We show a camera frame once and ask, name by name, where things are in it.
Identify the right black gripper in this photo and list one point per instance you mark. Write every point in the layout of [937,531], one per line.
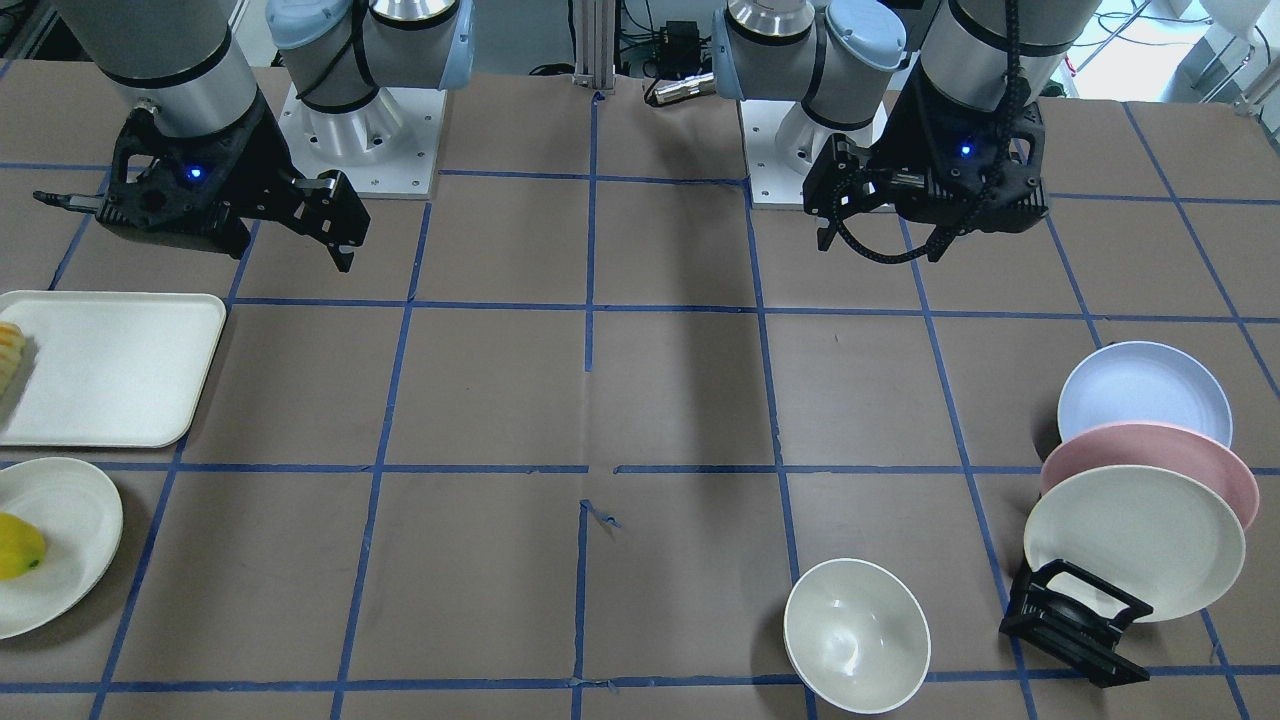
[262,152]

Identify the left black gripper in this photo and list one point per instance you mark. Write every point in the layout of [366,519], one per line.
[905,140]

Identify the striped bread roll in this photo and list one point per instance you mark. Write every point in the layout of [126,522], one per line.
[13,343]

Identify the blue plate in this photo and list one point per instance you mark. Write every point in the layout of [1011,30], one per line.
[1144,381]

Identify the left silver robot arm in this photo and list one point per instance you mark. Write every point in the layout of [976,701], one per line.
[847,63]

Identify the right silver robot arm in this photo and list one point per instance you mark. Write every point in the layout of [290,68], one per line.
[181,57]

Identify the white round plate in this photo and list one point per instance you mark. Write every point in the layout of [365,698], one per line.
[77,509]

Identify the pink plate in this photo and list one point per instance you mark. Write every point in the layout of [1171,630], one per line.
[1160,445]

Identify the cream plate in rack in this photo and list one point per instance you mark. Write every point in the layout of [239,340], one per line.
[1155,534]

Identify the black plate rack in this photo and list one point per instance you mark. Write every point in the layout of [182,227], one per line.
[1072,632]

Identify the white rectangular tray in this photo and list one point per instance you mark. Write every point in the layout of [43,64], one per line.
[109,369]

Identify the yellow lemon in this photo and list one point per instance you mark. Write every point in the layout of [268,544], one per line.
[23,547]

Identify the white bowl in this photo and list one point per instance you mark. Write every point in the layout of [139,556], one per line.
[856,636]

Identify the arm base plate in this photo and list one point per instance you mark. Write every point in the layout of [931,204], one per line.
[388,149]
[780,142]

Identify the aluminium frame post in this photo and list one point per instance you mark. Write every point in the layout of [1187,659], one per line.
[595,39]

